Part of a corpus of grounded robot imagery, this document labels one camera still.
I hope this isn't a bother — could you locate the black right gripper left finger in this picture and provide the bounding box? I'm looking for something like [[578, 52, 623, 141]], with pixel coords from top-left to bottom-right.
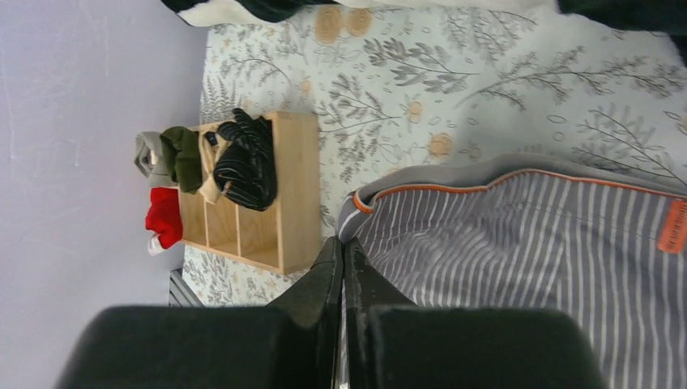
[[58, 237, 344, 388]]

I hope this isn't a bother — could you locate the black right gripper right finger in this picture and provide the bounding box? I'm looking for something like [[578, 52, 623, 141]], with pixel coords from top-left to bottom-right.
[[343, 240, 606, 388]]

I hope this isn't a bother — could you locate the wooden divided organizer box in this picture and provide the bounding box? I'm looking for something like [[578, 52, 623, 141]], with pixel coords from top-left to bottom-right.
[[179, 111, 322, 275]]

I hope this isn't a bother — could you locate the grey striped underwear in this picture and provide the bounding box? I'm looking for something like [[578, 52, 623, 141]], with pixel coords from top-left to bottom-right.
[[337, 154, 686, 388]]

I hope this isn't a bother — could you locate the red rolled sock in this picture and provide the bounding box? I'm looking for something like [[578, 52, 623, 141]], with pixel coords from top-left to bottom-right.
[[144, 187, 183, 256]]

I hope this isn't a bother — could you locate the beige rolled sock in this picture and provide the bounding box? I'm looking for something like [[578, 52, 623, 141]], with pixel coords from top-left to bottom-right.
[[198, 123, 230, 204]]

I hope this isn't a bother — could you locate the dark green rolled sock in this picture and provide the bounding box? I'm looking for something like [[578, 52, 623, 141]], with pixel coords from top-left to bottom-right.
[[160, 126, 203, 194]]

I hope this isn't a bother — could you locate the grey rolled sock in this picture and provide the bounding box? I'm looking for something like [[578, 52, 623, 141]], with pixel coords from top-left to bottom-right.
[[134, 131, 177, 188]]

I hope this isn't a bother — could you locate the floral patterned bed sheet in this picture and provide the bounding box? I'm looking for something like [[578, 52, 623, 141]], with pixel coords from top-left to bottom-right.
[[201, 6, 686, 235]]

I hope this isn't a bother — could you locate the black white checkered pillow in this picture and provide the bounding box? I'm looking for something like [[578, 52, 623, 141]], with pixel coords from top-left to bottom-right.
[[161, 0, 686, 62]]

